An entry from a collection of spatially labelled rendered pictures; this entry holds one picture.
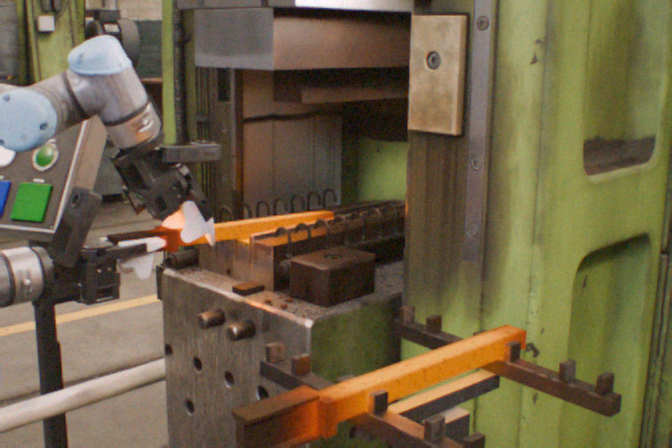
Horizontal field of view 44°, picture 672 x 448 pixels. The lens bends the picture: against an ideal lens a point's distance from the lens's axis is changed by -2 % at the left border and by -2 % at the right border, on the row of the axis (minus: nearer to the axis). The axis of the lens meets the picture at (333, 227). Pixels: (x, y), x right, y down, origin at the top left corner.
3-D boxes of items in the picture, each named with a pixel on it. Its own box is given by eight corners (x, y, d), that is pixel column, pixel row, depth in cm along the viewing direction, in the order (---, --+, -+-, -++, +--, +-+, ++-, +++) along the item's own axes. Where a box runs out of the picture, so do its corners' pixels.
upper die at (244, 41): (272, 70, 128) (273, 7, 126) (194, 66, 142) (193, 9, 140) (438, 66, 158) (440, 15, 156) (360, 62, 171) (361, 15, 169)
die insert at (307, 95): (302, 104, 139) (302, 68, 138) (272, 102, 144) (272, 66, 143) (415, 97, 160) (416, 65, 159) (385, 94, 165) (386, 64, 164)
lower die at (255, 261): (273, 291, 136) (272, 241, 134) (198, 267, 150) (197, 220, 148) (431, 248, 166) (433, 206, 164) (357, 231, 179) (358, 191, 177)
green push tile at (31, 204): (41, 222, 156) (51, 184, 157) (9, 218, 158) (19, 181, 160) (46, 225, 157) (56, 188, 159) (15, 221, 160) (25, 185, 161)
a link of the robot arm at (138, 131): (131, 97, 124) (162, 100, 119) (144, 122, 127) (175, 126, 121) (93, 124, 121) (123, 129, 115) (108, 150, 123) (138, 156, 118)
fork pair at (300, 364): (296, 376, 89) (296, 359, 88) (265, 361, 93) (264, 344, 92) (442, 330, 104) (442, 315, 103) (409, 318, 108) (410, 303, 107)
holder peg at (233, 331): (236, 344, 129) (235, 328, 128) (225, 340, 131) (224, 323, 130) (256, 338, 132) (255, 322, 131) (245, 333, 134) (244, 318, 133)
